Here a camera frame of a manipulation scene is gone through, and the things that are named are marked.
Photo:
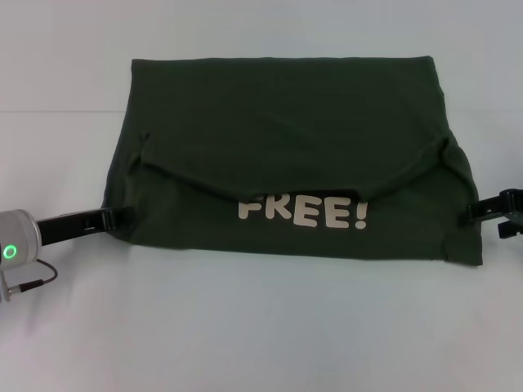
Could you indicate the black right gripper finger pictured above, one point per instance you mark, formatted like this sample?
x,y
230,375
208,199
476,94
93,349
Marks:
x,y
494,208
510,228

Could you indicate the dark green t-shirt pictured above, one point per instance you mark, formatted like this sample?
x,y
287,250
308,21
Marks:
x,y
286,122

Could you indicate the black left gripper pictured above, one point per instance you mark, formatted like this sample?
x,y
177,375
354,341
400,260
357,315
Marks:
x,y
69,226

